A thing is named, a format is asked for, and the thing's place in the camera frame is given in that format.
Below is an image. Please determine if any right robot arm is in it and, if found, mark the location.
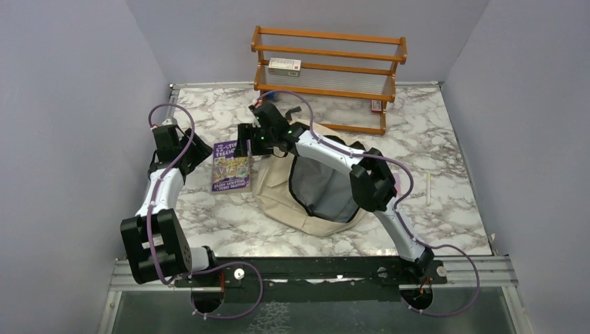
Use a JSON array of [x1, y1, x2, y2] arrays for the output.
[[234, 102, 434, 283]]

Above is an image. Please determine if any red white small box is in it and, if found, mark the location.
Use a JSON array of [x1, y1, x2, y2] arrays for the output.
[[371, 100, 383, 113]]

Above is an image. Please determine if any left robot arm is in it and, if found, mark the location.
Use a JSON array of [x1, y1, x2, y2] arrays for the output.
[[120, 125, 219, 286]]

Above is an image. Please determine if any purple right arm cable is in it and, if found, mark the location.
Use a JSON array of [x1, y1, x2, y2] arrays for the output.
[[257, 90, 481, 319]]

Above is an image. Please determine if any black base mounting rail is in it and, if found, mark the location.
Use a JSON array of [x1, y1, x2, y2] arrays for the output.
[[174, 255, 447, 304]]

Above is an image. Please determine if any yellow highlighter pen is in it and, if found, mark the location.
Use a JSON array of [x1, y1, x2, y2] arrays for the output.
[[425, 173, 431, 206]]

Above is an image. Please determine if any cream canvas backpack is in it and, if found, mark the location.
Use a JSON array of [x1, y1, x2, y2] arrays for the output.
[[253, 148, 366, 237]]

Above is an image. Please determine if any grey green small box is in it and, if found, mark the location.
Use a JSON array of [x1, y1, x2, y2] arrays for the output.
[[267, 57, 301, 77]]

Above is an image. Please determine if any pink highlighter pen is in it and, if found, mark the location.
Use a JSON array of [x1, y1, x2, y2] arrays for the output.
[[392, 173, 402, 197]]

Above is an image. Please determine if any purple Griffiths Denton book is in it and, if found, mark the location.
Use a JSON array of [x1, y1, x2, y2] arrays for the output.
[[211, 141, 251, 194]]

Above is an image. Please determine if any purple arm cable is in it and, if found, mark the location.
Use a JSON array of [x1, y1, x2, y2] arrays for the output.
[[257, 90, 481, 319], [146, 102, 264, 322]]

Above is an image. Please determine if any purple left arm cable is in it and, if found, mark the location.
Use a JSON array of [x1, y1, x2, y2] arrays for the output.
[[146, 102, 264, 322]]

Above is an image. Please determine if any orange wooden shelf rack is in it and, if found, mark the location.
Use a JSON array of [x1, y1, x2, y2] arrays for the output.
[[250, 26, 408, 135]]

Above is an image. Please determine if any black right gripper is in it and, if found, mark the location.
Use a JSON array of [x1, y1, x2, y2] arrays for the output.
[[232, 125, 275, 159]]

